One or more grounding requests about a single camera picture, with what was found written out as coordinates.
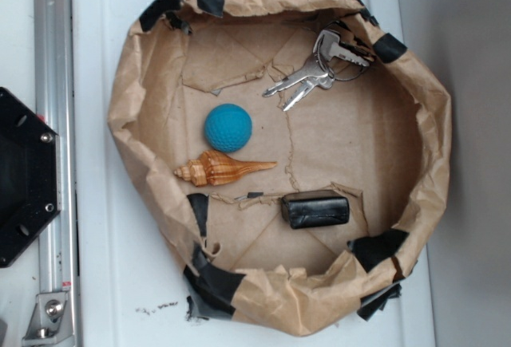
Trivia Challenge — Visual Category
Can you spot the orange spiral sea shell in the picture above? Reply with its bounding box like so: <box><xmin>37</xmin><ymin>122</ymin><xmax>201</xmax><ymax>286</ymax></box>
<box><xmin>173</xmin><ymin>150</ymin><xmax>277</xmax><ymax>187</ymax></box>

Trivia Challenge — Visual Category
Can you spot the brown paper bin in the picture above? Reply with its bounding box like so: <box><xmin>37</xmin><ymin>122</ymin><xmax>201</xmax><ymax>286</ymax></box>
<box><xmin>108</xmin><ymin>0</ymin><xmax>452</xmax><ymax>336</ymax></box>

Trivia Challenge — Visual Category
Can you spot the blue golf ball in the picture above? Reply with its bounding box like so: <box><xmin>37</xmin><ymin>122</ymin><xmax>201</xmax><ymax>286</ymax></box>
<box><xmin>204</xmin><ymin>104</ymin><xmax>252</xmax><ymax>152</ymax></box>

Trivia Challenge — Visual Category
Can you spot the black tape-wrapped block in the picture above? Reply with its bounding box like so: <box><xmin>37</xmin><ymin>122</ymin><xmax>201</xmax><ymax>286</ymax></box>
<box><xmin>280</xmin><ymin>190</ymin><xmax>350</xmax><ymax>230</ymax></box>

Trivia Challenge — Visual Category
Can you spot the silver key short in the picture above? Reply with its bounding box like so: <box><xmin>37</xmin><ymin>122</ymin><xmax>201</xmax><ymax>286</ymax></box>
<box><xmin>282</xmin><ymin>76</ymin><xmax>335</xmax><ymax>112</ymax></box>

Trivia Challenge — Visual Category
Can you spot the silver key long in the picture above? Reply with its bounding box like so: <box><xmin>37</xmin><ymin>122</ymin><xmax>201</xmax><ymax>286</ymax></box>
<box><xmin>262</xmin><ymin>59</ymin><xmax>330</xmax><ymax>97</ymax></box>

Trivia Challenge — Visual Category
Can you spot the silver key upper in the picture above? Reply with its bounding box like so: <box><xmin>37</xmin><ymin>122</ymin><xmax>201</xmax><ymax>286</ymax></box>
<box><xmin>314</xmin><ymin>29</ymin><xmax>370</xmax><ymax>67</ymax></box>

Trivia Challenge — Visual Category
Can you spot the metal key ring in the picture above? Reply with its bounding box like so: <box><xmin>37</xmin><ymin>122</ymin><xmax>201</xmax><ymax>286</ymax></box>
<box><xmin>315</xmin><ymin>52</ymin><xmax>369</xmax><ymax>83</ymax></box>

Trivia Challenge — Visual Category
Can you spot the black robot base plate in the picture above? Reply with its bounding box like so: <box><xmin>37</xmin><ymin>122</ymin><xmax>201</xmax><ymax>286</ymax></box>
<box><xmin>1</xmin><ymin>88</ymin><xmax>60</xmax><ymax>268</ymax></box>

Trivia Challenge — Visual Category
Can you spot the aluminium extrusion rail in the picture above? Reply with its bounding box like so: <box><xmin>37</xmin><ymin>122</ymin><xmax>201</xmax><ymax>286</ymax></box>
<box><xmin>33</xmin><ymin>0</ymin><xmax>79</xmax><ymax>347</ymax></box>

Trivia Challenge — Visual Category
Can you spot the metal corner bracket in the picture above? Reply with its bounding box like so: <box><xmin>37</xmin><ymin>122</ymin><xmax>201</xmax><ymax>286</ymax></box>
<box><xmin>22</xmin><ymin>291</ymin><xmax>75</xmax><ymax>346</ymax></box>

